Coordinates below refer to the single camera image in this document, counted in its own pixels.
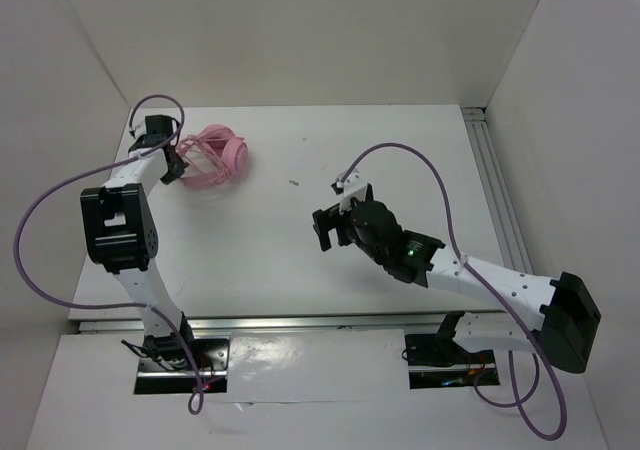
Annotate pink headphones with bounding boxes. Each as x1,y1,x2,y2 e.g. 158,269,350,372
176,124,249,189

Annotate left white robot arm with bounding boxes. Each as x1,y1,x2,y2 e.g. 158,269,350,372
80,114,198,371

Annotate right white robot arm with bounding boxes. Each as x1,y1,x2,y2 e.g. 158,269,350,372
312,184,601,374

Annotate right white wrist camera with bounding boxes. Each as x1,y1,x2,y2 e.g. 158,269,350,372
331,169,368,215

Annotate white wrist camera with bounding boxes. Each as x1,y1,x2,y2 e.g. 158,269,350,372
331,169,368,215
129,121,146,140

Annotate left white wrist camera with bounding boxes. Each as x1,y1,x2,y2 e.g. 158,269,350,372
129,121,146,140

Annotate aluminium front rail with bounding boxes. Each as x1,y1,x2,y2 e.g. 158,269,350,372
79,312,453,334

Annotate aluminium side rail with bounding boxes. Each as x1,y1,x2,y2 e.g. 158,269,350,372
461,107,533,273

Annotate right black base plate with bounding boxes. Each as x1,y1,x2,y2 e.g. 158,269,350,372
401,334,500,390

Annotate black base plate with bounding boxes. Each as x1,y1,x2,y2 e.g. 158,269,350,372
133,336,231,395
401,334,500,390

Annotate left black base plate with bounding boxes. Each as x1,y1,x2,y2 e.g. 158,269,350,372
133,336,231,395

